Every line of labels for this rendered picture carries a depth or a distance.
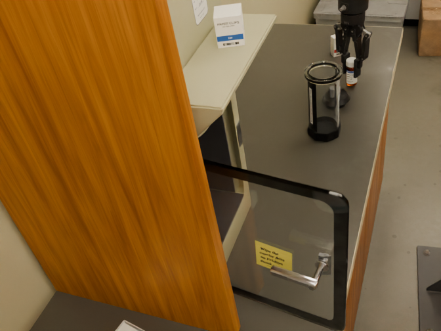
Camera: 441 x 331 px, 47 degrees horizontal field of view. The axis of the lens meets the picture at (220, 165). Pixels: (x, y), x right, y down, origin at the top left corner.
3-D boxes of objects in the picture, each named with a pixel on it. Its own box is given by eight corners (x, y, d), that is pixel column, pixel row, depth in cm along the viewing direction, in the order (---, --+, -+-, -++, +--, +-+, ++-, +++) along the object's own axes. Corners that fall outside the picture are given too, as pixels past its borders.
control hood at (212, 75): (169, 149, 91) (157, 103, 84) (230, 54, 112) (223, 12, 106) (230, 157, 87) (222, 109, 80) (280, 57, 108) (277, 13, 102)
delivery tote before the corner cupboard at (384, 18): (313, 55, 375) (312, 13, 353) (326, 27, 402) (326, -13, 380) (399, 61, 352) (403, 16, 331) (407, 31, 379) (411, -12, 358)
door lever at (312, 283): (281, 256, 97) (279, 247, 96) (329, 271, 93) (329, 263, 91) (269, 278, 94) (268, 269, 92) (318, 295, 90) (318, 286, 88)
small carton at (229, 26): (218, 48, 94) (212, 18, 91) (218, 35, 98) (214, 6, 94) (245, 45, 94) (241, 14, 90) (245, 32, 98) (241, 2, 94)
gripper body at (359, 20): (334, 10, 161) (334, 37, 167) (357, 17, 155) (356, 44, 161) (348, 1, 164) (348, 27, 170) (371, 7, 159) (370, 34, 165)
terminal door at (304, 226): (216, 284, 119) (183, 154, 92) (345, 331, 105) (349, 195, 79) (215, 286, 118) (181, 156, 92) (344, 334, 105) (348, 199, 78)
